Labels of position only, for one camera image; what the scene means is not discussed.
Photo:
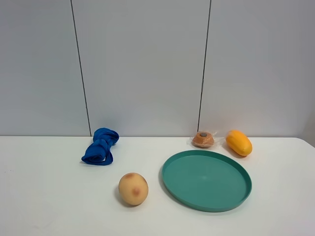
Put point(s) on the teal round plate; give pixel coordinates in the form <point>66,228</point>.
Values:
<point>206,181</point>

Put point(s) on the blue crumpled cloth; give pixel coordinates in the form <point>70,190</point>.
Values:
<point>99,151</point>

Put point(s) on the wrapped brown bread toy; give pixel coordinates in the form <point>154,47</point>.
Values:
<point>204,139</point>

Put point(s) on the orange yellow fruit toy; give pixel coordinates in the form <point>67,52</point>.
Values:
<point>239,143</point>

